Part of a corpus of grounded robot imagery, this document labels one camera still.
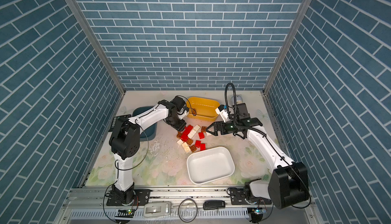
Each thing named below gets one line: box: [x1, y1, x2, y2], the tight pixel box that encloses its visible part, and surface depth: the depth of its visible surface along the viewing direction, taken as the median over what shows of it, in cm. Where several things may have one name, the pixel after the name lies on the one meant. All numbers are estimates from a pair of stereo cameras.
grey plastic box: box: [143, 201, 172, 218], surface depth 69 cm
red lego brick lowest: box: [200, 143, 207, 152], surface depth 93 cm
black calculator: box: [108, 114, 132, 133], surface depth 98 cm
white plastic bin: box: [186, 146, 236, 185], surface depth 86 cm
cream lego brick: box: [181, 141, 191, 154], surface depth 92 cm
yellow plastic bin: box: [186, 96, 221, 123], surface depth 113 cm
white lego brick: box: [187, 124, 202, 139], surface depth 98 cm
